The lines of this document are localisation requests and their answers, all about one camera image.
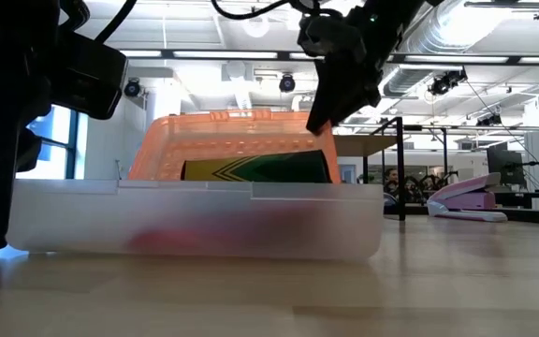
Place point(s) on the wooden shelf riser black legs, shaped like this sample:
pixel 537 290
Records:
pixel 368 145

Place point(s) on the pink white stapler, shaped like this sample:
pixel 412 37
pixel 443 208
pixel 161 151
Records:
pixel 466 199

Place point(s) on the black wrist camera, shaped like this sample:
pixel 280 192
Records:
pixel 330 37
pixel 94 75

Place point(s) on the blue background object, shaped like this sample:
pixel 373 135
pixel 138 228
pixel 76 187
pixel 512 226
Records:
pixel 389 200

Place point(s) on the green yellow crayon box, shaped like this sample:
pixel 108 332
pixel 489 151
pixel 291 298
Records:
pixel 269 168

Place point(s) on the orange pencil box lid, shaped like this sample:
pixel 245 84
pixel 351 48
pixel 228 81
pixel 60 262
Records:
pixel 232 133

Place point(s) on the black computer monitor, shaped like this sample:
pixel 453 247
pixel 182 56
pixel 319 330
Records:
pixel 505 164

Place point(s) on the window with dark frame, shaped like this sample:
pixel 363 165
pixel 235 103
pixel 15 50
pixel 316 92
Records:
pixel 56 154

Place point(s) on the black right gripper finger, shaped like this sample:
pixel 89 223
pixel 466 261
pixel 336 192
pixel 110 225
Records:
pixel 344 89

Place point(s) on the clear plastic pencil box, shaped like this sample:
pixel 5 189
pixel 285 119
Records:
pixel 204 206

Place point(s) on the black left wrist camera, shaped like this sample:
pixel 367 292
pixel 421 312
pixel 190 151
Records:
pixel 94 75

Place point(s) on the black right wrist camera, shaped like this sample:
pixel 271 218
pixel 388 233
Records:
pixel 330 37

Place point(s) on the person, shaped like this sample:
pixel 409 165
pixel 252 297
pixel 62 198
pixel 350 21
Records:
pixel 392 180

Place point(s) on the black ceiling camera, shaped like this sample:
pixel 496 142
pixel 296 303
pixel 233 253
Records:
pixel 286 83
pixel 447 83
pixel 132 87

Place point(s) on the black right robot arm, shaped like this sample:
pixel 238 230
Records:
pixel 431 2

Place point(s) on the black background robot arm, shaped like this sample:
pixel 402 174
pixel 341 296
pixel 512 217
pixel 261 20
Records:
pixel 421 185

